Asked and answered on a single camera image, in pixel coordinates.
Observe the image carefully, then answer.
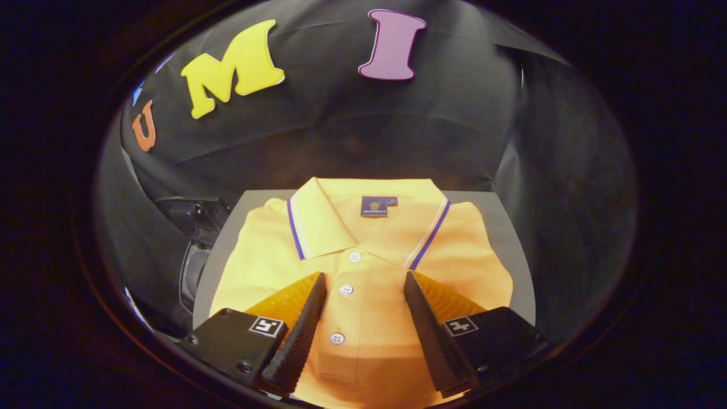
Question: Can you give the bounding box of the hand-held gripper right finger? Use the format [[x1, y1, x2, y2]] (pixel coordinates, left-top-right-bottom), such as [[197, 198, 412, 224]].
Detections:
[[404, 270, 551, 398]]

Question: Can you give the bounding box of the beige cabinet with dark top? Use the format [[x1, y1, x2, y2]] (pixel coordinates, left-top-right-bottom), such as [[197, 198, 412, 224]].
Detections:
[[193, 189, 537, 330]]

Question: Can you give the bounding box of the dark washing machine lid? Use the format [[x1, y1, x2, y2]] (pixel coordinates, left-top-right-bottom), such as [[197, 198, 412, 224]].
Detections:
[[154, 197, 231, 245]]

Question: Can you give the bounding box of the orange polo shirt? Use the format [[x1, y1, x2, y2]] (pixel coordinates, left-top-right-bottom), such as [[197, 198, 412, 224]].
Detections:
[[209, 177, 515, 409]]

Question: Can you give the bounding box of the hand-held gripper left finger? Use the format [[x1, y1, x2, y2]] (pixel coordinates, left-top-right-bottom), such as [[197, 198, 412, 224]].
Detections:
[[179, 272, 328, 398]]

